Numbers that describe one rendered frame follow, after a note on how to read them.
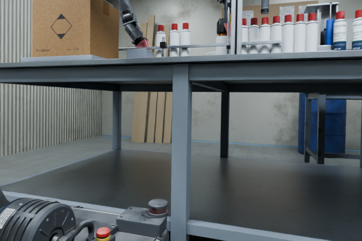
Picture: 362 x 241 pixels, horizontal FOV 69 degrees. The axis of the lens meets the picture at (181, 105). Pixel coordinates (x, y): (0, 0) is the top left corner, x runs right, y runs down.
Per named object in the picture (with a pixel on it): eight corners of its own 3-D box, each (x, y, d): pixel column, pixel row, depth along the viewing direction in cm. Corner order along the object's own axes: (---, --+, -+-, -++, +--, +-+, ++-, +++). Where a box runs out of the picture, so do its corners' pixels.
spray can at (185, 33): (190, 62, 142) (191, 24, 142) (188, 61, 137) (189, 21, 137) (181, 62, 144) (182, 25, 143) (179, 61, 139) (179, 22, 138)
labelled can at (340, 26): (343, 58, 121) (345, 13, 121) (347, 56, 116) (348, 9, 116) (331, 58, 123) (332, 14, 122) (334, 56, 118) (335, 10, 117)
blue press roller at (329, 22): (332, 55, 126) (333, 20, 125) (334, 54, 123) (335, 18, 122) (324, 55, 127) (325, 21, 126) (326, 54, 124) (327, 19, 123)
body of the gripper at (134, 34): (148, 41, 152) (141, 32, 154) (141, 36, 143) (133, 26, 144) (140, 48, 154) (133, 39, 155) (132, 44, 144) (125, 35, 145)
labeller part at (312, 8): (332, 11, 133) (333, 9, 133) (339, 4, 123) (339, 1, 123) (303, 13, 137) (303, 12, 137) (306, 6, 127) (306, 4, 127)
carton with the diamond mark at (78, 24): (118, 64, 133) (119, 10, 132) (90, 56, 110) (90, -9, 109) (68, 65, 141) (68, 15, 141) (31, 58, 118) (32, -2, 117)
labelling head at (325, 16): (331, 61, 134) (333, 11, 134) (339, 57, 122) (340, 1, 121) (301, 62, 138) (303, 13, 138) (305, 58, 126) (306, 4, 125)
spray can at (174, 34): (180, 62, 144) (180, 25, 144) (176, 61, 139) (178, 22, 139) (171, 63, 146) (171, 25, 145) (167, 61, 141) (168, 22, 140)
